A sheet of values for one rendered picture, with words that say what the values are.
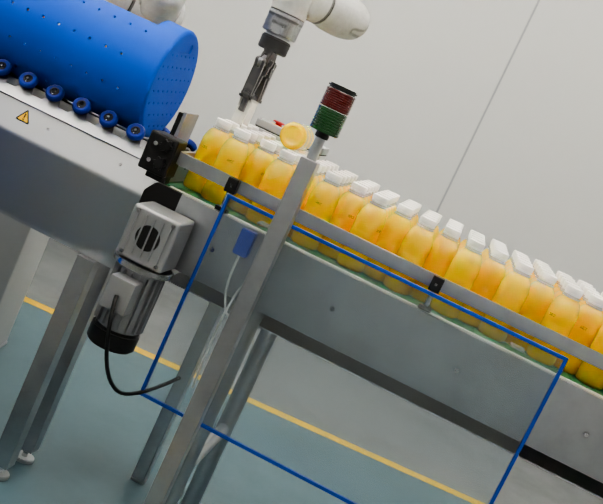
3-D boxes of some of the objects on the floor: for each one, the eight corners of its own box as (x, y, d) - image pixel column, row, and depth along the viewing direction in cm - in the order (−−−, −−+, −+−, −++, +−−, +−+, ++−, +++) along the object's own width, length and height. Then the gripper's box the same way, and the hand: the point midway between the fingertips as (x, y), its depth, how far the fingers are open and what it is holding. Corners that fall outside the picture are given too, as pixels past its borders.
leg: (18, 451, 265) (105, 246, 255) (36, 460, 264) (124, 256, 254) (8, 457, 259) (97, 248, 249) (26, 467, 258) (116, 258, 248)
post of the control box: (134, 474, 282) (274, 163, 266) (146, 480, 281) (287, 169, 265) (129, 478, 278) (271, 163, 262) (141, 485, 277) (284, 169, 261)
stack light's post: (100, 602, 216) (304, 155, 198) (116, 611, 215) (321, 163, 198) (93, 610, 212) (300, 155, 194) (109, 619, 211) (318, 163, 194)
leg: (-7, 466, 251) (84, 251, 241) (12, 477, 250) (104, 261, 240) (-18, 473, 245) (74, 253, 235) (1, 484, 245) (95, 263, 235)
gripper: (272, 35, 244) (234, 120, 248) (255, 25, 226) (215, 116, 230) (298, 47, 243) (260, 132, 247) (283, 38, 225) (242, 130, 229)
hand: (243, 113), depth 238 cm, fingers open, 5 cm apart
